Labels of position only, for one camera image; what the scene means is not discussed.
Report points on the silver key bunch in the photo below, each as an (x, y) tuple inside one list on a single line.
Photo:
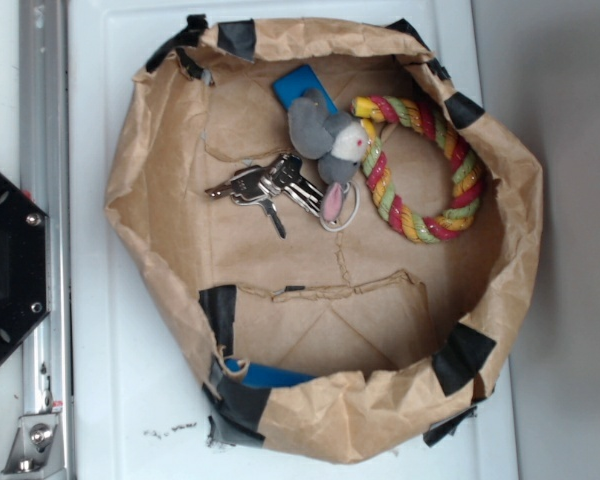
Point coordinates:
[(259, 185)]

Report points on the blue rectangular block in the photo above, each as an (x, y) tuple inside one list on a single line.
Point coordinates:
[(294, 84)]

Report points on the multicolour rope ring toy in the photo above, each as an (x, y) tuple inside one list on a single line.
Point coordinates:
[(467, 169)]

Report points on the aluminium frame rail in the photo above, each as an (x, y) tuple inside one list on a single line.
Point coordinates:
[(44, 172)]

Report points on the brown paper bag bin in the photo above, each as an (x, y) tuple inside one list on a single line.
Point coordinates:
[(399, 336)]

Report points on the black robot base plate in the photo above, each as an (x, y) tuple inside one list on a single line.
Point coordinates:
[(23, 267)]

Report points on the silver corner bracket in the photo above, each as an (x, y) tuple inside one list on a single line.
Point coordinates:
[(37, 451)]

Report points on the blue object under bag rim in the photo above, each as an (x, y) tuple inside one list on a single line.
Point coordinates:
[(256, 375)]

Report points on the grey plush mouse toy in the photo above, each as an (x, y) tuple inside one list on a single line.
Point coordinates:
[(336, 141)]

